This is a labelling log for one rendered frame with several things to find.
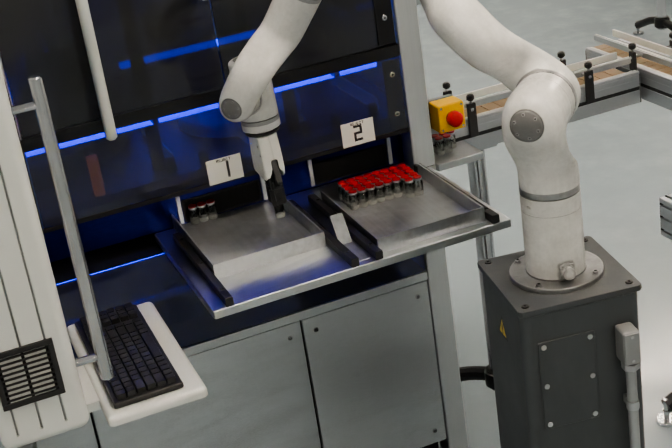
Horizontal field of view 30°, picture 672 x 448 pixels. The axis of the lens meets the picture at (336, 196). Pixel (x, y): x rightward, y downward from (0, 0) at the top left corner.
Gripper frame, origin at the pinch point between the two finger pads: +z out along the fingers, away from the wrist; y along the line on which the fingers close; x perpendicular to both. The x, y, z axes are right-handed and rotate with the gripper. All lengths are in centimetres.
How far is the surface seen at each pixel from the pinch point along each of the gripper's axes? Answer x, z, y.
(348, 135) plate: 25.1, -0.1, -21.7
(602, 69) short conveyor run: 104, 9, -40
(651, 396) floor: 101, 105, -25
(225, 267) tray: -15.7, 10.4, 6.3
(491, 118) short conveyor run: 68, 12, -35
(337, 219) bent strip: 11.6, 8.7, 3.6
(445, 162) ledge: 49, 15, -24
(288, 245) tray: -1.0, 10.2, 5.5
